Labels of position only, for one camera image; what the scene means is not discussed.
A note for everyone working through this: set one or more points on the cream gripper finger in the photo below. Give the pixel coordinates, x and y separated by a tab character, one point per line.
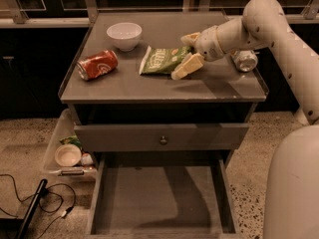
190	39
190	64

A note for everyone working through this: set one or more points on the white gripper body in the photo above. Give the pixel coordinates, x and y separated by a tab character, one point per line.
206	45

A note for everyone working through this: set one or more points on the green jalapeno chip bag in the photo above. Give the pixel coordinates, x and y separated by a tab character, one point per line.
162	60

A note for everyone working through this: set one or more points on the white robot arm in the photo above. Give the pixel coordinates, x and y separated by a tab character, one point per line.
292	195

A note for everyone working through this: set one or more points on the grey top drawer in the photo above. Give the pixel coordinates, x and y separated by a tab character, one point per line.
145	137

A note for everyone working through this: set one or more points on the grey drawer cabinet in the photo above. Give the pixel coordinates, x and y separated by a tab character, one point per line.
217	93

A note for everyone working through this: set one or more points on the round brass drawer knob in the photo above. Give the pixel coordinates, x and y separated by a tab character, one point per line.
163	140

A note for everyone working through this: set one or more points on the green snack bag in bin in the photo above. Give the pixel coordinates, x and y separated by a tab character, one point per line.
73	139

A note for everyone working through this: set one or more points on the open grey middle drawer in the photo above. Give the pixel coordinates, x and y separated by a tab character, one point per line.
162	195

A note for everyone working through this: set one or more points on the green white soda can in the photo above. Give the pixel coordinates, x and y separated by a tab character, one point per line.
244	61

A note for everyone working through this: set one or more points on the white ceramic bowl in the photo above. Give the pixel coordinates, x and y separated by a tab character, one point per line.
125	36

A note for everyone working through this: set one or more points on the red crushed soda can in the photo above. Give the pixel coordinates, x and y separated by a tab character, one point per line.
97	65

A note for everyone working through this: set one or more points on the small red white item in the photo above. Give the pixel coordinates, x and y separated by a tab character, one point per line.
86	159

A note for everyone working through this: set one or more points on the clear plastic storage bin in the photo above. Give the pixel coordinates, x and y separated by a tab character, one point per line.
65	128

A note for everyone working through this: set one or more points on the small white bowl in bin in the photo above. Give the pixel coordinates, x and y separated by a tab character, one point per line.
68	155

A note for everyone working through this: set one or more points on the black flat bar on floor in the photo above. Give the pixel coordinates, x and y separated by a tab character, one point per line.
31	209

